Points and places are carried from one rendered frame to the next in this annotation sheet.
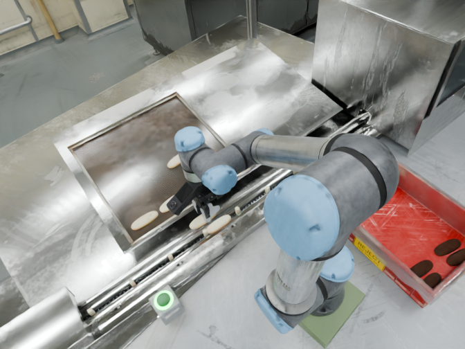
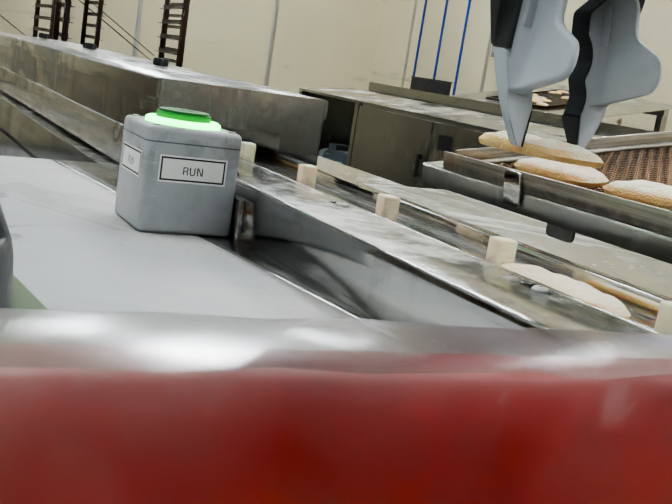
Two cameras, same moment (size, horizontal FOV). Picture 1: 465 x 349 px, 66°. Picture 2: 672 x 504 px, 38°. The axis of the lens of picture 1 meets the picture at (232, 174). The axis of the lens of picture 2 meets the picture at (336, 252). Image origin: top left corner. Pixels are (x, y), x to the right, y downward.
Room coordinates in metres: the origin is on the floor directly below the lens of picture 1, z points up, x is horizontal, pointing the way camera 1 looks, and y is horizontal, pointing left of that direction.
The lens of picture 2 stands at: (0.59, -0.46, 0.95)
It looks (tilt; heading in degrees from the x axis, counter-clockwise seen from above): 11 degrees down; 94
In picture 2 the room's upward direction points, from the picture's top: 9 degrees clockwise
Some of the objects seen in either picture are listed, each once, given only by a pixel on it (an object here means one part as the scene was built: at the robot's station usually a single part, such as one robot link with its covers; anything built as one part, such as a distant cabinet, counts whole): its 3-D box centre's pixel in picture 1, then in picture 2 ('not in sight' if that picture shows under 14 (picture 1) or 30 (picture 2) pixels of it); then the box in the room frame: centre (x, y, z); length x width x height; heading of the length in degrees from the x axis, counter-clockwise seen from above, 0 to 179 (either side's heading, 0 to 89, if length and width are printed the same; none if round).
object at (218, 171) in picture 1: (219, 168); not in sight; (0.59, 0.03, 1.24); 0.11 x 0.11 x 0.08; 31
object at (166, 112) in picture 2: (163, 300); (183, 121); (0.42, 0.25, 0.90); 0.04 x 0.04 x 0.02
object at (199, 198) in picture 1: (203, 185); not in sight; (0.67, 0.09, 1.08); 0.09 x 0.08 x 0.12; 121
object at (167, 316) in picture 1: (167, 306); (177, 197); (0.42, 0.25, 0.84); 0.08 x 0.08 x 0.11; 32
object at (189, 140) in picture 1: (192, 149); not in sight; (0.67, 0.10, 1.24); 0.09 x 0.08 x 0.11; 31
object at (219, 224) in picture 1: (218, 224); (559, 286); (0.68, 0.07, 0.86); 0.10 x 0.04 x 0.01; 122
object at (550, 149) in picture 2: (203, 219); (538, 145); (0.66, 0.12, 0.93); 0.10 x 0.04 x 0.01; 122
